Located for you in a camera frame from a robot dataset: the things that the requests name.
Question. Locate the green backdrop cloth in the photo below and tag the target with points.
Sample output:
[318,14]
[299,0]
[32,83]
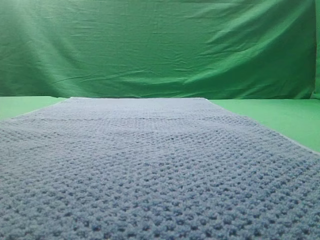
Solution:
[215,49]

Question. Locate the blue waffle-weave towel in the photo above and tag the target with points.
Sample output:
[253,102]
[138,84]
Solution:
[153,169]

